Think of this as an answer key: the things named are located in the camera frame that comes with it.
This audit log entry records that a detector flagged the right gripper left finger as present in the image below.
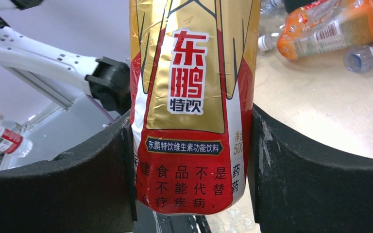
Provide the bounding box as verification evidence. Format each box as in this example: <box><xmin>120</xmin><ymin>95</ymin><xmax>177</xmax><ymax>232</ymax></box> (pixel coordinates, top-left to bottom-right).
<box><xmin>0</xmin><ymin>113</ymin><xmax>137</xmax><ymax>233</ymax></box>

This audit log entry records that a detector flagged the red gold label bottle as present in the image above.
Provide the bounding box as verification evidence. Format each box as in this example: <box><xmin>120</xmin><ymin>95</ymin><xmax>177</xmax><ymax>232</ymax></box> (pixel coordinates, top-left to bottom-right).
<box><xmin>130</xmin><ymin>0</ymin><xmax>260</xmax><ymax>215</ymax></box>

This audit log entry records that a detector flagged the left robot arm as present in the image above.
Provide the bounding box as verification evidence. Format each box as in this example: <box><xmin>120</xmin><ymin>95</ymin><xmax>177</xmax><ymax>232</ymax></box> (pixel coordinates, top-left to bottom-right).
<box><xmin>0</xmin><ymin>0</ymin><xmax>131</xmax><ymax>115</ymax></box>

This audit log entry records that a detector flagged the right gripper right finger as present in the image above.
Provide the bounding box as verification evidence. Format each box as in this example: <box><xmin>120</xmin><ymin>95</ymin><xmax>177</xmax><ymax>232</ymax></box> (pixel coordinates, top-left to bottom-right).
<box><xmin>247</xmin><ymin>106</ymin><xmax>373</xmax><ymax>233</ymax></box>

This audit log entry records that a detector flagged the orange label bottle near bin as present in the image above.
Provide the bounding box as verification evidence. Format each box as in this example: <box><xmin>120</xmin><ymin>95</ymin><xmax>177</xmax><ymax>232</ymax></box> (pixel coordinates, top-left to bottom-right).
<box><xmin>257</xmin><ymin>0</ymin><xmax>373</xmax><ymax>61</ymax></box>

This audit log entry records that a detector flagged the clear small water bottle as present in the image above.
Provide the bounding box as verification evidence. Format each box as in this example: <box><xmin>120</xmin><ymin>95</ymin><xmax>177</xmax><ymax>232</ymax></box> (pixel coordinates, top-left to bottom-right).
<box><xmin>343</xmin><ymin>42</ymin><xmax>373</xmax><ymax>73</ymax></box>

